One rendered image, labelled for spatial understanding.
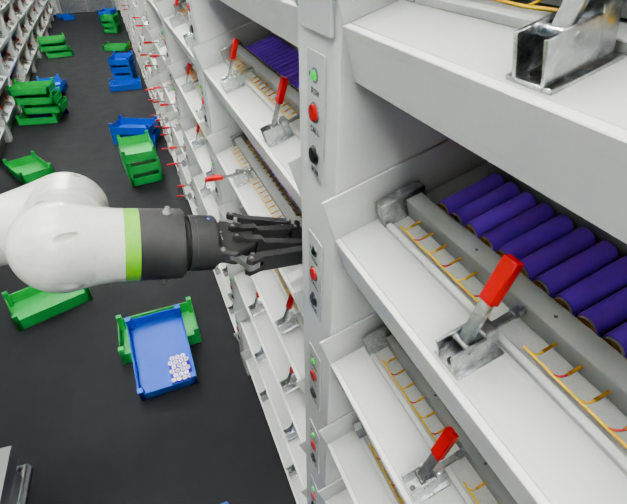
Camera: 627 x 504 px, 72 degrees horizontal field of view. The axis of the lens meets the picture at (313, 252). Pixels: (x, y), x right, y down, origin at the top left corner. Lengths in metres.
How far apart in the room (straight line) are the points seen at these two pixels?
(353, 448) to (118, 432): 1.09
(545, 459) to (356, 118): 0.29
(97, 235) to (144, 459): 1.15
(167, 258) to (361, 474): 0.42
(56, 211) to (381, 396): 0.43
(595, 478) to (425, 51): 0.26
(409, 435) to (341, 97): 0.36
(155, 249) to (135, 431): 1.18
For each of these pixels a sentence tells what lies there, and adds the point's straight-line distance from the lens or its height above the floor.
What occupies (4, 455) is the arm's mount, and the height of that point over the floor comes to 0.38.
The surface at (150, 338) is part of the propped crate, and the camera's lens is 1.81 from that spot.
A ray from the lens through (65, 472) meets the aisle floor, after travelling 1.69.
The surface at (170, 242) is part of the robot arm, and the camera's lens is 0.55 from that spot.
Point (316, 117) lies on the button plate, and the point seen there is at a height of 1.21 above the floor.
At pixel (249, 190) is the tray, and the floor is 0.90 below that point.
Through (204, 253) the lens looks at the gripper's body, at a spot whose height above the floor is 1.02.
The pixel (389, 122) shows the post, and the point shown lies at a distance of 0.42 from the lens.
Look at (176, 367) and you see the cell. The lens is 1.69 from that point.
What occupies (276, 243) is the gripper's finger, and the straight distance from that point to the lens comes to 0.61.
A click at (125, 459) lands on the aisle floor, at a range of 1.63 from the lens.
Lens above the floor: 1.35
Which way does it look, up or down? 37 degrees down
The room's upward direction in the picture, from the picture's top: straight up
